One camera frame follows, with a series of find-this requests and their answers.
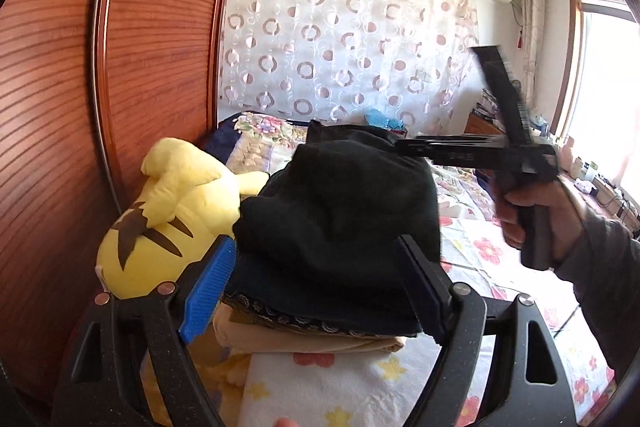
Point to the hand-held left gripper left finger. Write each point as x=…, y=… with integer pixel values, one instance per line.
x=210, y=292

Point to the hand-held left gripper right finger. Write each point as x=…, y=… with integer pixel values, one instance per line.
x=422, y=292

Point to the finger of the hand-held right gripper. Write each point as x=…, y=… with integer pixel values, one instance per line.
x=412, y=148

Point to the black printed t-shirt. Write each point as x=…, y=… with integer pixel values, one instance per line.
x=340, y=207

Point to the person's right forearm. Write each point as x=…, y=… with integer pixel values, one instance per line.
x=605, y=282

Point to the person's right hand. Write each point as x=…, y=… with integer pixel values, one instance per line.
x=565, y=227

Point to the person's left hand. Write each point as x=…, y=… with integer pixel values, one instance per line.
x=286, y=423

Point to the stack of patterned fabrics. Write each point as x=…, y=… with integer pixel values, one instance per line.
x=487, y=102

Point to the folded navy garment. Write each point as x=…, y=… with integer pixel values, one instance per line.
x=300, y=302

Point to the yellow plush toy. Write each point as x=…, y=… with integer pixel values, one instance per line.
x=170, y=197

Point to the folded beige garment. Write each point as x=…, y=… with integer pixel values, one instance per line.
x=325, y=343

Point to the white rounded gadget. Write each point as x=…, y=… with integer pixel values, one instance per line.
x=584, y=185

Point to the white flower print sheet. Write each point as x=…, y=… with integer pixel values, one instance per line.
x=350, y=387

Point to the circle patterned sheer curtain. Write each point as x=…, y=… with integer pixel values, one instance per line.
x=340, y=42

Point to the white window curtain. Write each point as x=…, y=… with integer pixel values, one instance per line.
x=531, y=37

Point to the wooden cabinet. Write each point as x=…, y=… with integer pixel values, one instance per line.
x=607, y=199

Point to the window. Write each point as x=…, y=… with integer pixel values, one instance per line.
x=605, y=97

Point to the navy bed sheet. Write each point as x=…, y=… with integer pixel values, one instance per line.
x=222, y=139

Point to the wooden slatted wardrobe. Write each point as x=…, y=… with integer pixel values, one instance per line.
x=150, y=57

